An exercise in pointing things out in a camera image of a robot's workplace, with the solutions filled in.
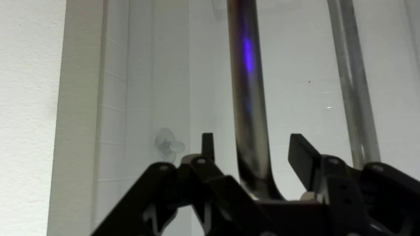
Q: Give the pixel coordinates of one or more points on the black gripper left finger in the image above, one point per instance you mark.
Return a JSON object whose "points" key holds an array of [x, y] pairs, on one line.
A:
{"points": [[165, 191]]}

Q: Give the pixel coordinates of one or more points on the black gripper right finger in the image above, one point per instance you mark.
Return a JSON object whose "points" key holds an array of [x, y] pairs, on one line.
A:
{"points": [[371, 196]]}

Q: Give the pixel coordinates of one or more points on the glass shower door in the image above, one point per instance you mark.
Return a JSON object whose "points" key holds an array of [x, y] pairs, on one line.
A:
{"points": [[296, 65]]}

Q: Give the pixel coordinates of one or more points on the clear suction cup hook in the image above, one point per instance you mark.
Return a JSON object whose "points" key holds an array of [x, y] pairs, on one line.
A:
{"points": [[168, 144]]}

